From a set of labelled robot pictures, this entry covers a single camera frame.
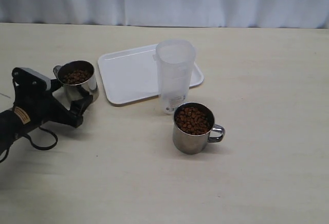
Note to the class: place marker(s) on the right steel mug with kibble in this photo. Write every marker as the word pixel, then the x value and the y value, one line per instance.
pixel 194 128

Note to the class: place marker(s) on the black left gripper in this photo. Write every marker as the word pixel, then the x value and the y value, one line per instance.
pixel 35 105

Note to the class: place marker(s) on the white curtain backdrop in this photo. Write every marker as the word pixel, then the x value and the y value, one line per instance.
pixel 170 13

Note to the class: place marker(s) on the clear plastic tall container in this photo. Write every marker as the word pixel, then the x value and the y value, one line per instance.
pixel 175 59

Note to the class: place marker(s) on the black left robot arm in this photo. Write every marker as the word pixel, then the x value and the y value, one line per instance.
pixel 12 129

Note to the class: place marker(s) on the white plastic tray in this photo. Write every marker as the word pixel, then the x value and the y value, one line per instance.
pixel 131 75

